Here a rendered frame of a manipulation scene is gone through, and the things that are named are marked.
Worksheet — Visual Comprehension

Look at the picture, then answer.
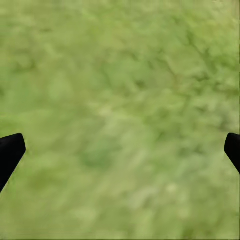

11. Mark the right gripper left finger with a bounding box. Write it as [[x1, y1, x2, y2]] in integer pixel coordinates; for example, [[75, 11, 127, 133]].
[[0, 133, 26, 193]]

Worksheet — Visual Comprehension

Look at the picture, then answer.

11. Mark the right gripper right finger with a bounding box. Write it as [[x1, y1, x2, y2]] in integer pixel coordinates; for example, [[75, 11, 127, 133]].
[[224, 132, 240, 173]]

